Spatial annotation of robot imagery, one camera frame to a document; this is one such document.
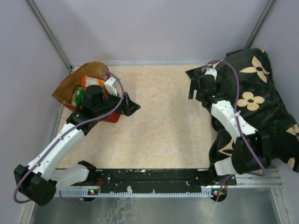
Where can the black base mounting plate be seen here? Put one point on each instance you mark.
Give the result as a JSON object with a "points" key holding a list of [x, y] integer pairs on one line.
{"points": [[147, 181]]}

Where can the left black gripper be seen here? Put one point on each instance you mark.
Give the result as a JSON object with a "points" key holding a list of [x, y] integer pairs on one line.
{"points": [[128, 107]]}

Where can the orange white snack packet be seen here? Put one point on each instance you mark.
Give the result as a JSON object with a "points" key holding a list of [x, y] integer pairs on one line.
{"points": [[88, 81]]}

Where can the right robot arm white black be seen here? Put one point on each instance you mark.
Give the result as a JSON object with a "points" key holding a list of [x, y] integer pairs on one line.
{"points": [[252, 149]]}

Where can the green yellow snack bag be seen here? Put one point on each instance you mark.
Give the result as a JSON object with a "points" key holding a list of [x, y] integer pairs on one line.
{"points": [[77, 96]]}

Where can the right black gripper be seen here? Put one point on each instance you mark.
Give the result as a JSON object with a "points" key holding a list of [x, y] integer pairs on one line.
{"points": [[194, 86]]}

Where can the black floral pillow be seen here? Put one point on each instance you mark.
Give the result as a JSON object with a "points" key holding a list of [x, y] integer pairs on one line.
{"points": [[246, 80]]}

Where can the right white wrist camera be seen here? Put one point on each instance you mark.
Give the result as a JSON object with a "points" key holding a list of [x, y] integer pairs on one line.
{"points": [[212, 72]]}

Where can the red brown paper bag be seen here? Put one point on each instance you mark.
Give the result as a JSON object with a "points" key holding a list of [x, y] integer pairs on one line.
{"points": [[70, 84]]}

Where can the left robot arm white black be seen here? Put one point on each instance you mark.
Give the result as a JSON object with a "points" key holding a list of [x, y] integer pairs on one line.
{"points": [[37, 180]]}

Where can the white toothed cable rail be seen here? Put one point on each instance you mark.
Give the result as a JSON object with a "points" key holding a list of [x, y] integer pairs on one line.
{"points": [[90, 193]]}

